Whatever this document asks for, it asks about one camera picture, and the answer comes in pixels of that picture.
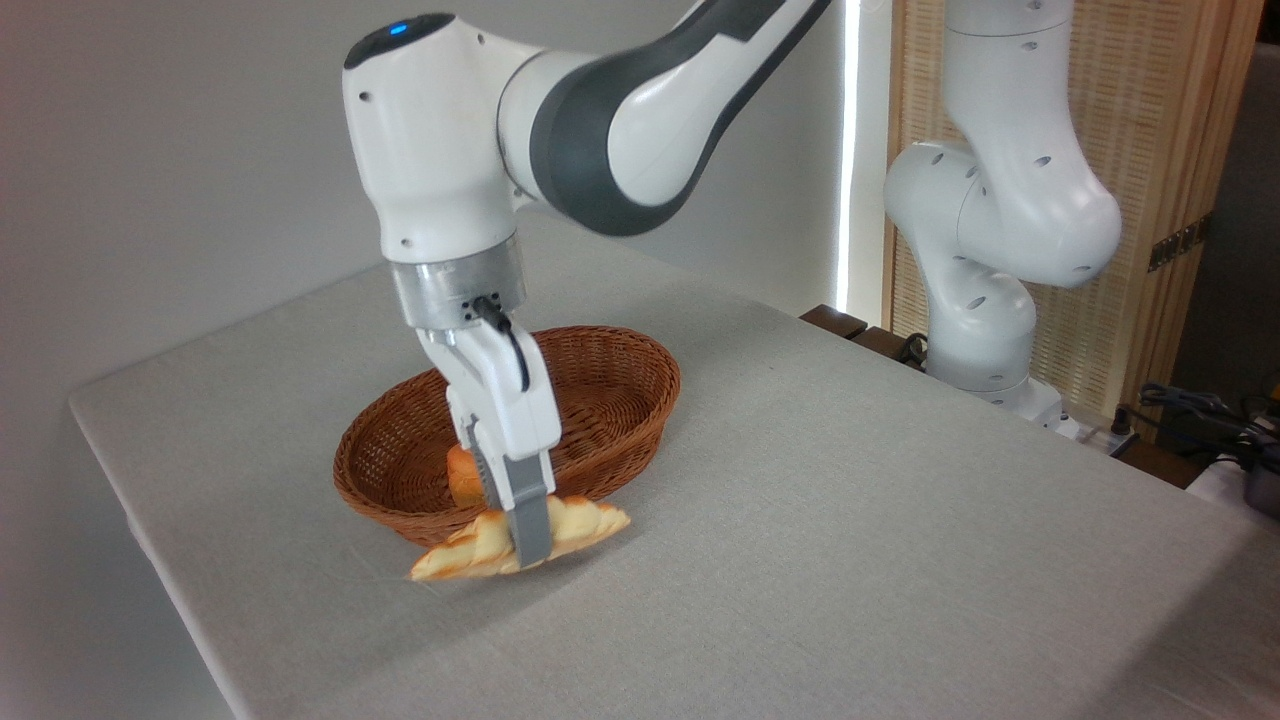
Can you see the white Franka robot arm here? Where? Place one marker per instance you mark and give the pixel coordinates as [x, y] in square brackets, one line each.
[440, 150]

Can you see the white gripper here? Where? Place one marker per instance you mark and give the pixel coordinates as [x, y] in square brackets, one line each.
[505, 400]

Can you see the grey tablecloth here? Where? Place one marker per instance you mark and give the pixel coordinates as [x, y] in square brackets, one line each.
[800, 560]

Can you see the black screen hinge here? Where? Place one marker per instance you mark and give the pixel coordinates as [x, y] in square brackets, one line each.
[1180, 241]

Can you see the round orange bread roll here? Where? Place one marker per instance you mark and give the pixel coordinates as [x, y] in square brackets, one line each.
[464, 480]

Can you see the dark wooden furniture edge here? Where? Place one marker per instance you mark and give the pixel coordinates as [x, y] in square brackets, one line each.
[835, 320]

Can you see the white power strip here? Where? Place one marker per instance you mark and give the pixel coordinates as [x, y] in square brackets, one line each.
[1095, 438]

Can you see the brown wicker basket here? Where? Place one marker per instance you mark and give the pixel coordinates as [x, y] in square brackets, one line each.
[610, 400]

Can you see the long braided bread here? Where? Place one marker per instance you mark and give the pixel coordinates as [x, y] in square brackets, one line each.
[470, 550]

